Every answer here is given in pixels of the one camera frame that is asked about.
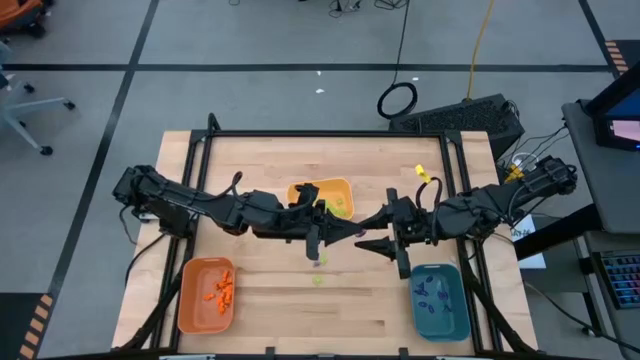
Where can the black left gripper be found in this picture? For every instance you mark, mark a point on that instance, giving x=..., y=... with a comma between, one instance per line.
x=275, y=217

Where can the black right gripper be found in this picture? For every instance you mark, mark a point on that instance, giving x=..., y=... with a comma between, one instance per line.
x=425, y=225

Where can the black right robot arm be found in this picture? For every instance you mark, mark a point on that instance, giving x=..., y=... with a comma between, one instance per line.
x=510, y=197

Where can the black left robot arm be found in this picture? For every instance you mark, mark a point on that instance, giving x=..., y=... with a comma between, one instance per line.
x=170, y=195

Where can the yellow plastic bin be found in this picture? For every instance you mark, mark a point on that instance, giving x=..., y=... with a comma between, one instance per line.
x=330, y=190

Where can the teal plastic bin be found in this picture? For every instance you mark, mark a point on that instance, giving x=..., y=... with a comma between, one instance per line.
x=440, y=325

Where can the black computer tower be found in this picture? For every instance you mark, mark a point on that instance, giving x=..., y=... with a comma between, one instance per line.
x=460, y=117

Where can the white paper sheet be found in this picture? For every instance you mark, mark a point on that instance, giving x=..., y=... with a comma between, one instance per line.
x=530, y=255

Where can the orange plastic bin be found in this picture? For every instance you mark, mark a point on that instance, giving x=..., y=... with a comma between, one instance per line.
x=195, y=320

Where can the black desk leg beam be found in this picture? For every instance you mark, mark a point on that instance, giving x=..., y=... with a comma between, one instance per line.
x=555, y=232

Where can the grey side desk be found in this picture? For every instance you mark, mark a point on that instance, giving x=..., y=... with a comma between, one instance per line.
x=600, y=190

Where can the backlit computer keyboard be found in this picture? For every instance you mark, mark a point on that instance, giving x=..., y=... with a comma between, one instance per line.
x=622, y=277

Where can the black computer monitor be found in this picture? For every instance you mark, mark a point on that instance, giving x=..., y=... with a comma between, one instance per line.
x=620, y=127

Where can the grey keyboard desk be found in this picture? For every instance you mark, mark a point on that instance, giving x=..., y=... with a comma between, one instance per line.
x=625, y=325

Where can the black orange striped floor plate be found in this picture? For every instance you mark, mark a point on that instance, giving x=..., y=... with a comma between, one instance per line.
x=37, y=325
x=617, y=55

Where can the blue office chair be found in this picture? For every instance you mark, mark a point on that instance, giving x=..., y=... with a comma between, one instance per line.
x=35, y=106

